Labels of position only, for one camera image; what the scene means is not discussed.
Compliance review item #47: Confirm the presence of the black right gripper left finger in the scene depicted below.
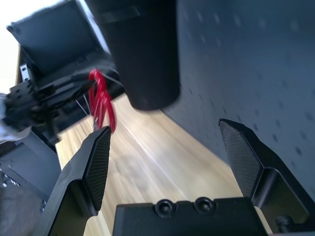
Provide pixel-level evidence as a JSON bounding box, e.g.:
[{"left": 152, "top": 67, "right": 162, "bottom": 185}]
[{"left": 32, "top": 125, "right": 112, "bottom": 236}]

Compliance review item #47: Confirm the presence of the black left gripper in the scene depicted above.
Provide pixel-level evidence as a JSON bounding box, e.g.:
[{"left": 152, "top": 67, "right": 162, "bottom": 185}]
[{"left": 3, "top": 70, "right": 96, "bottom": 146}]

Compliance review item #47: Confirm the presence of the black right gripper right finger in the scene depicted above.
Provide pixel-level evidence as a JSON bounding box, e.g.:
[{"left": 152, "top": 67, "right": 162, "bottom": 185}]
[{"left": 218, "top": 118, "right": 315, "bottom": 233}]

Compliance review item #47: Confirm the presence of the grey pegboard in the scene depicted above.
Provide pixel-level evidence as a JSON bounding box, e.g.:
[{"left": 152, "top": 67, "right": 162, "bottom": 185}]
[{"left": 162, "top": 0, "right": 315, "bottom": 187}]

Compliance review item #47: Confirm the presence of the dark grey framed box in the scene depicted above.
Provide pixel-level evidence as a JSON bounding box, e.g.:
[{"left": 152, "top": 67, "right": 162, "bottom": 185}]
[{"left": 6, "top": 0, "right": 116, "bottom": 82}]

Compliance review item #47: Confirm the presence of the black plastic cup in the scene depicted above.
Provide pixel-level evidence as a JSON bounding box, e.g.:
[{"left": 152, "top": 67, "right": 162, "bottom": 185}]
[{"left": 86, "top": 0, "right": 182, "bottom": 112}]

